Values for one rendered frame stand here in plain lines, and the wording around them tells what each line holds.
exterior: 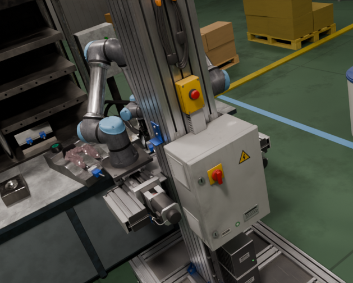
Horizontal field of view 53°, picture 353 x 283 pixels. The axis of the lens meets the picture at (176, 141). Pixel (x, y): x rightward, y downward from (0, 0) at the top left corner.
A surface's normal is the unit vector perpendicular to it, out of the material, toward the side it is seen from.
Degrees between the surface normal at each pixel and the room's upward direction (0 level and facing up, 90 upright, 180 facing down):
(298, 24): 90
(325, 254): 0
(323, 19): 90
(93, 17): 90
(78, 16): 90
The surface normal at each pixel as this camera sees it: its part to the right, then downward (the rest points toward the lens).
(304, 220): -0.24, -0.84
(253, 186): 0.51, 0.32
